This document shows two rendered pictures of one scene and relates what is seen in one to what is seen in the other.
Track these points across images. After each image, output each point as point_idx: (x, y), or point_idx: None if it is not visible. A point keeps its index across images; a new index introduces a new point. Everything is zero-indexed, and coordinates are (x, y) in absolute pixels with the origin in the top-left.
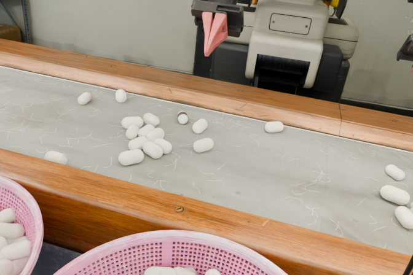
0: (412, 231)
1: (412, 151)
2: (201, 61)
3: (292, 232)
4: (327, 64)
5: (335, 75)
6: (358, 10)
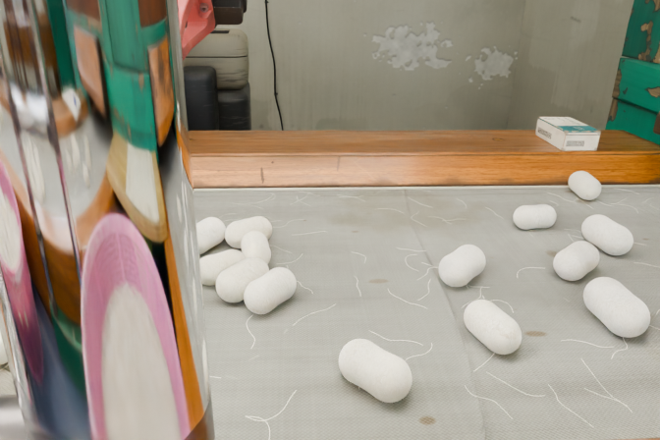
0: (7, 370)
1: (202, 187)
2: None
3: None
4: (189, 94)
5: (208, 112)
6: (299, 33)
